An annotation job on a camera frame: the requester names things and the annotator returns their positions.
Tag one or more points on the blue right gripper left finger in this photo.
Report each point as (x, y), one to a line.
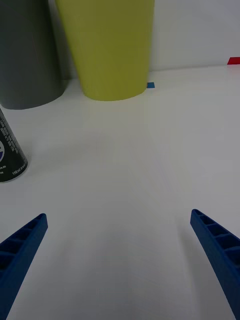
(22, 250)

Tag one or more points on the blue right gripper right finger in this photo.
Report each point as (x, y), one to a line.
(220, 257)

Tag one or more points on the black drink can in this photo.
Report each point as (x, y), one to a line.
(10, 155)

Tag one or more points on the grey plastic waste bin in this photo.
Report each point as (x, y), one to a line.
(27, 55)

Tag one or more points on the yellow-green plastic waste bin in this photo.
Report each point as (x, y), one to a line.
(110, 50)

